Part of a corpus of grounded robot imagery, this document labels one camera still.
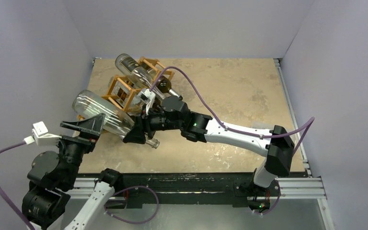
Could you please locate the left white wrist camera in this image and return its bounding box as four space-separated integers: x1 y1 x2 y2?
23 121 61 146

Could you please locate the tall clear bottle back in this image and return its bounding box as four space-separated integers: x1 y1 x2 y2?
72 89 161 149

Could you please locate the clear plastic parts box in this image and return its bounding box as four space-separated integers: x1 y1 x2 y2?
251 121 274 130

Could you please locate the clear bottle front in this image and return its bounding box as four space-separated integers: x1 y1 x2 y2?
115 53 156 89

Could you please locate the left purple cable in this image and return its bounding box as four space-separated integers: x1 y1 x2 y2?
0 141 35 230

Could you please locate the olive green wine bottle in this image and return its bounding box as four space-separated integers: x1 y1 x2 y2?
156 76 183 101

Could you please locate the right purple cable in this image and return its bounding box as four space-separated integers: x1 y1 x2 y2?
149 66 316 156

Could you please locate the wooden wine rack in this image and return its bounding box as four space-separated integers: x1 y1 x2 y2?
72 53 176 127

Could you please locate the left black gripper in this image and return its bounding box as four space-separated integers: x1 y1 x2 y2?
55 112 105 186

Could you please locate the clear liquor bottle black cap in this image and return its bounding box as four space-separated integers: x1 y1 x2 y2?
103 75 142 113

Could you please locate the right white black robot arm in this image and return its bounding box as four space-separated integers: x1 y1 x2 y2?
123 96 295 195

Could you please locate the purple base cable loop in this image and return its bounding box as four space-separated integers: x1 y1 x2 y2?
103 185 160 225

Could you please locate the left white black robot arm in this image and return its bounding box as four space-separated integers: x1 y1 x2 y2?
22 113 125 230

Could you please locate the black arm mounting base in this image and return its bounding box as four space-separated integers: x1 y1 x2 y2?
85 172 282 210

